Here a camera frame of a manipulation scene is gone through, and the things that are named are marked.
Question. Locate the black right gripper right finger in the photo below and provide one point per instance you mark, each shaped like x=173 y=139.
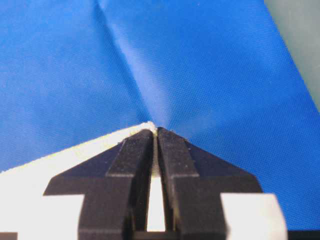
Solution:
x=194 y=180

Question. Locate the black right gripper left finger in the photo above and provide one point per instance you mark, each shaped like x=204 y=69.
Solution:
x=115 y=185

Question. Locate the yellow white striped towel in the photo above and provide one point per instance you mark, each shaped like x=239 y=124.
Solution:
x=27 y=214

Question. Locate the blue table cloth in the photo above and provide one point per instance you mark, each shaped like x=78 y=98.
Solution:
x=216 y=72

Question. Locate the green backdrop curtain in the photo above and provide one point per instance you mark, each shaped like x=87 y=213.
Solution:
x=298 y=22

